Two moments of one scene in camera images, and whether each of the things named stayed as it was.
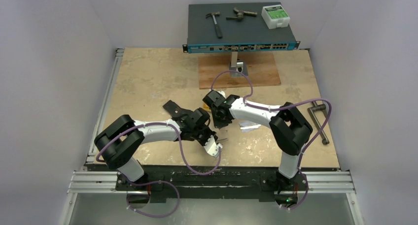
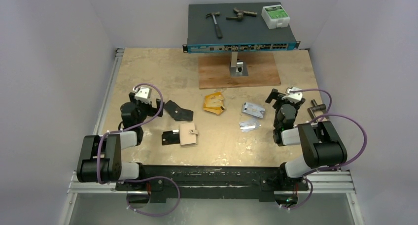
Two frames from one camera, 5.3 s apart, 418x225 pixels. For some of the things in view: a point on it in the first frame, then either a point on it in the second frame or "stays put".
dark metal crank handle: x=325 y=140 stays put
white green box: x=275 y=16 stays put
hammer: x=218 y=30 stays put
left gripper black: x=209 y=133 -> x=153 y=111
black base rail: x=163 y=182 stays put
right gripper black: x=213 y=98 -> x=281 y=99
